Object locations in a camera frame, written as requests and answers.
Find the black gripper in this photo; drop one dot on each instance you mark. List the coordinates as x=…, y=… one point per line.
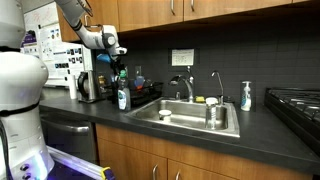
x=116, y=66

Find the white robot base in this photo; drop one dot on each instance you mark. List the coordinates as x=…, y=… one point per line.
x=23, y=151

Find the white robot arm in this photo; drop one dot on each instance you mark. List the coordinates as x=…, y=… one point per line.
x=106, y=38

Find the green cap dish soap bottle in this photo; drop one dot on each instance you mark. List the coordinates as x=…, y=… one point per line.
x=124, y=101

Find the stainless electric kettle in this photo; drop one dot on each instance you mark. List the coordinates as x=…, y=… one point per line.
x=87, y=87

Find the white paper towel roll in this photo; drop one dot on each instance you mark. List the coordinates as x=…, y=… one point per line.
x=72, y=87

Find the wooden upper cabinets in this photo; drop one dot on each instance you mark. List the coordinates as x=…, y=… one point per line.
x=126, y=15

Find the wooden cabinets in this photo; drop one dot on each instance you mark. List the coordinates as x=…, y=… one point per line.
x=126, y=15
x=134, y=156

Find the white poster board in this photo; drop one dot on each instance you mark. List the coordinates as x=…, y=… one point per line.
x=44, y=40

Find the white cup in sink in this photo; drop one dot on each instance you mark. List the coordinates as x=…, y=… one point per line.
x=165, y=115

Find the stainless dishwasher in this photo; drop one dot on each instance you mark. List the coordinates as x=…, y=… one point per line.
x=74, y=136

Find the stainless steel sink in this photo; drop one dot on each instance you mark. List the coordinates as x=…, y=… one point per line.
x=190, y=116

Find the yellow sponge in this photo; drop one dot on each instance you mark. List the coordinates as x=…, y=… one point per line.
x=199, y=99

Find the wooden lower cabinets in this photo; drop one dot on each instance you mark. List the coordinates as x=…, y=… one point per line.
x=134, y=156

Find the steel tumbler white lid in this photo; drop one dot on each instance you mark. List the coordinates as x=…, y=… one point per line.
x=211, y=103

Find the small chrome water tap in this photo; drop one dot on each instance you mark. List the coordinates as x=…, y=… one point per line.
x=221, y=96

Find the white soap pump bottle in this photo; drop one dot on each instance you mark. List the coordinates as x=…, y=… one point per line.
x=246, y=96

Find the black gas stove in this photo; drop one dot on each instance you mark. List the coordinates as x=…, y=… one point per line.
x=299, y=109

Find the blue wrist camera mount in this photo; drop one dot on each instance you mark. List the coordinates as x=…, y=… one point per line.
x=104, y=58

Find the black wire dish rack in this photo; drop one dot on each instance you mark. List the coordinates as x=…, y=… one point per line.
x=137, y=96

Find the white wall notice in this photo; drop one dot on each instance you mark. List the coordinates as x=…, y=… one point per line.
x=183, y=57

